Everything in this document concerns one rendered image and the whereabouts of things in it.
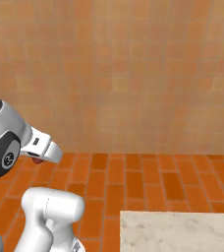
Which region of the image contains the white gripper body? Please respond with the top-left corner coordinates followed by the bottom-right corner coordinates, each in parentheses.
top-left (42, 140), bottom-right (64, 164)

